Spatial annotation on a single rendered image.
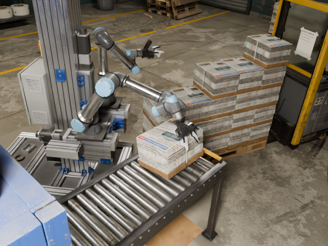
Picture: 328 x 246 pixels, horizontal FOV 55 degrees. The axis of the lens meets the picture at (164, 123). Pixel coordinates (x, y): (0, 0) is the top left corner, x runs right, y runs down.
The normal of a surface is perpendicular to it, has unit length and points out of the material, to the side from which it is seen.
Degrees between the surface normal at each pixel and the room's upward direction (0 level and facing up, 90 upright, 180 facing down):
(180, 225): 0
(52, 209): 0
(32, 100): 90
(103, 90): 84
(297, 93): 90
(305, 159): 0
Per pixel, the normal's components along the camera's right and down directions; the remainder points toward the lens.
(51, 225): 0.73, 0.39
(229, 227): 0.04, -0.84
